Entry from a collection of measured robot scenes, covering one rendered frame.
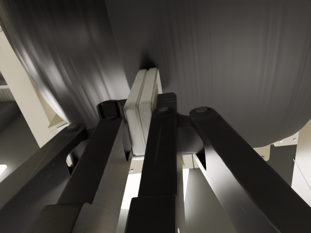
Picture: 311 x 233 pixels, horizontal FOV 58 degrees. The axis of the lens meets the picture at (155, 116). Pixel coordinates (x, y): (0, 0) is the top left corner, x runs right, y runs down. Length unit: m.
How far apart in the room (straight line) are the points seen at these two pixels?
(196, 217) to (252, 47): 2.94
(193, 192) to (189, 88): 3.12
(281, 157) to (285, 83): 3.52
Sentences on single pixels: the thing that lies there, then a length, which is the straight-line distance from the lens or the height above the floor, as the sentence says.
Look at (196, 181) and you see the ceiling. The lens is 3.42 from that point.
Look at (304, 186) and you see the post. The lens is 0.73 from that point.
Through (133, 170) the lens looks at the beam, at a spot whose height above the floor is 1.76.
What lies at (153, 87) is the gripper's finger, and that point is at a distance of 0.17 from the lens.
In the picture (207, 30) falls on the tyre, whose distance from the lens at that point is 0.19.
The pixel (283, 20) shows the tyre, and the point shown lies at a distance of 0.20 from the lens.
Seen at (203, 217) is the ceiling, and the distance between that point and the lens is 3.10.
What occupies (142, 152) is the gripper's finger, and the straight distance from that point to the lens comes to 0.15.
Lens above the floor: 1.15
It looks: 33 degrees up
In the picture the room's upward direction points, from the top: 168 degrees clockwise
